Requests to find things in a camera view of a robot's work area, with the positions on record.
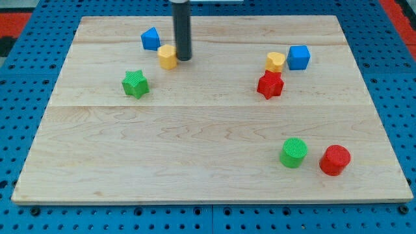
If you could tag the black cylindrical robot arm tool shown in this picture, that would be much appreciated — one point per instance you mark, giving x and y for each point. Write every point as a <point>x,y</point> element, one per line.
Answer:
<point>182,28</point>

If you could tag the red star block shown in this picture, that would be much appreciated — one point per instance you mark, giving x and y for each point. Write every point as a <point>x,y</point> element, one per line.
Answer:
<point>270,84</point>

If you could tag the green star block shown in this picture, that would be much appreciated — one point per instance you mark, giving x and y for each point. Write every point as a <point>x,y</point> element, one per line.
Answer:
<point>135,84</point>

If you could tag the light wooden board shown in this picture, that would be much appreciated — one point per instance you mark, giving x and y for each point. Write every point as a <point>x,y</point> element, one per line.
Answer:
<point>203,134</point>

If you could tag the yellow hexagon block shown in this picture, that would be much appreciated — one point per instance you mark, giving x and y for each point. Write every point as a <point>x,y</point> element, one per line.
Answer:
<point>167,56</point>

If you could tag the yellow heart block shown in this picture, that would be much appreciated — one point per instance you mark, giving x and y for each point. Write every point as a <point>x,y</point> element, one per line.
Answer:
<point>275,62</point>

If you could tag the green cylinder block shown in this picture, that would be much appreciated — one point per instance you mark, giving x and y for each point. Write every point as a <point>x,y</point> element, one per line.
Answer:
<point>293,152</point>

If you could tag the blue triangular block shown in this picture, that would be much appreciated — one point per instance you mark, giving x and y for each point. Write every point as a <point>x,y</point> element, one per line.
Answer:
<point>150,39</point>

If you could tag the blue cube block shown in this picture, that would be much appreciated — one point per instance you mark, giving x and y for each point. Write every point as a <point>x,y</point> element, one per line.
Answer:
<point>298,57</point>

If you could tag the red cylinder block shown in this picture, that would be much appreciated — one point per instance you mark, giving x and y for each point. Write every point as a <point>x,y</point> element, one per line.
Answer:
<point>335,159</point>

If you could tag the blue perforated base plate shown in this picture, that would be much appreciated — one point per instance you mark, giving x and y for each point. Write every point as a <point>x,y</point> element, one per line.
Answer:
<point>35,38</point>

